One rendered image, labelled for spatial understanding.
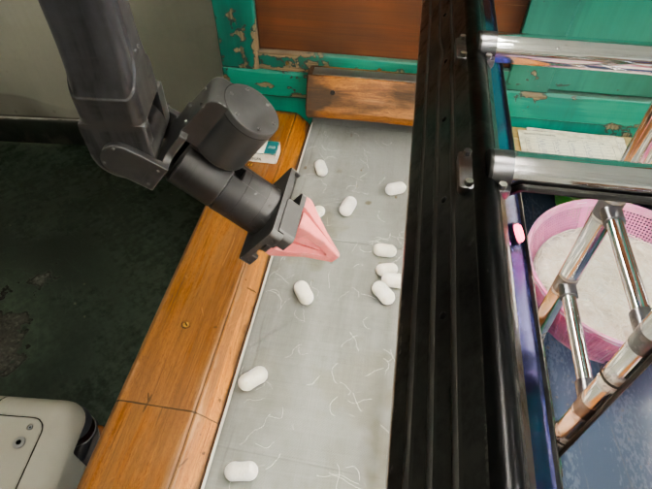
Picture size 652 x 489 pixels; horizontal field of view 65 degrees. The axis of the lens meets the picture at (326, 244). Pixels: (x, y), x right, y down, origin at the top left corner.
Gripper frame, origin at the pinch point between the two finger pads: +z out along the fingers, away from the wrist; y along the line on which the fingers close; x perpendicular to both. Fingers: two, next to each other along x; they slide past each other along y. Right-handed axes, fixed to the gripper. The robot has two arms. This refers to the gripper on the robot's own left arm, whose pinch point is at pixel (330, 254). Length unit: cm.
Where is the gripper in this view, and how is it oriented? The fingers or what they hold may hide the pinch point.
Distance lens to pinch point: 58.5
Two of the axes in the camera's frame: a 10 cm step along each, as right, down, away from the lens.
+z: 7.7, 5.1, 3.9
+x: -6.2, 4.4, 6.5
